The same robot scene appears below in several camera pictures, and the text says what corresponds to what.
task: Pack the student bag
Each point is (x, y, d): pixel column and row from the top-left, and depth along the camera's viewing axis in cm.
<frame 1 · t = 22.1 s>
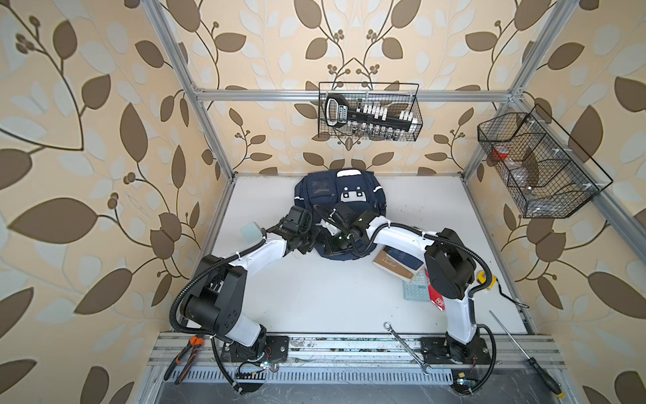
left hand: (325, 231, 89), fingers open
right hand: (324, 253, 87), fingers closed
navy blue student backpack: (328, 189, 111), point 6 cm above the table
light green flat case: (252, 225, 104), point 2 cm above the table
yellow tape measure: (481, 278, 89), point 2 cm above the table

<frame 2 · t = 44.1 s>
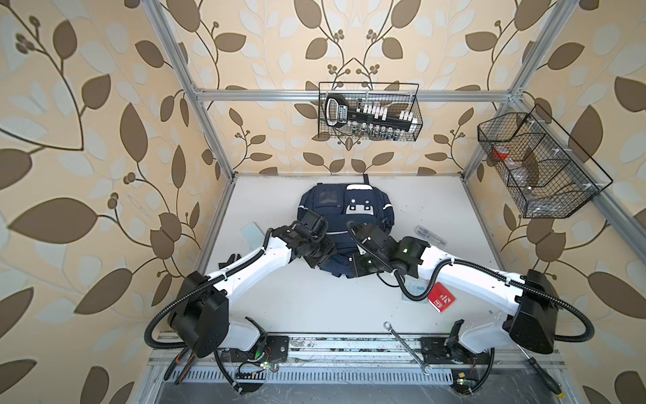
left hand: (341, 250, 80), fingers open
right hand: (349, 268, 76), fingers closed
clear pen case: (430, 236, 101), on the table
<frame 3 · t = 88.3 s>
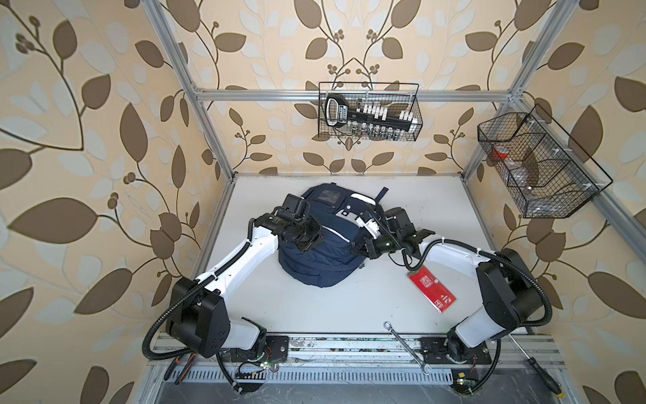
left hand: (332, 233, 79), fingers closed
right hand: (354, 252, 84), fingers closed
navy blue student backpack: (328, 260, 82), point 12 cm above the table
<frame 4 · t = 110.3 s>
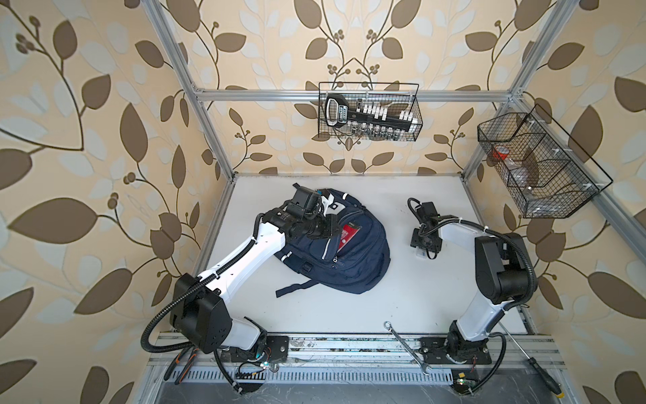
left hand: (344, 227, 76), fingers closed
right hand: (423, 246, 96), fingers open
navy blue student backpack: (354, 261, 81), point 14 cm above the table
red packet: (347, 234, 89), point 12 cm above the table
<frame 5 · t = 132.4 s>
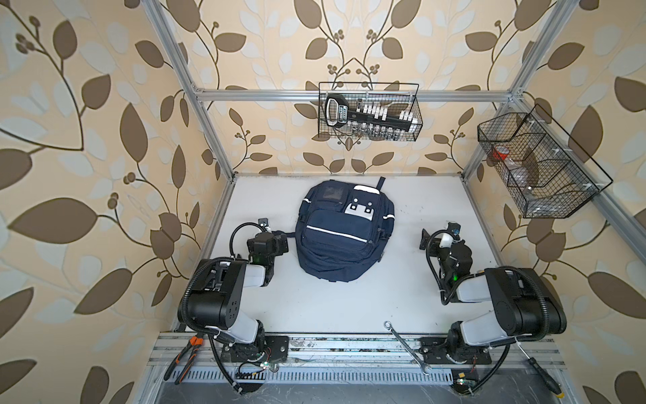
left hand: (270, 234, 95), fingers open
right hand: (438, 234, 91), fingers open
navy blue student backpack: (341, 229, 92), point 11 cm above the table
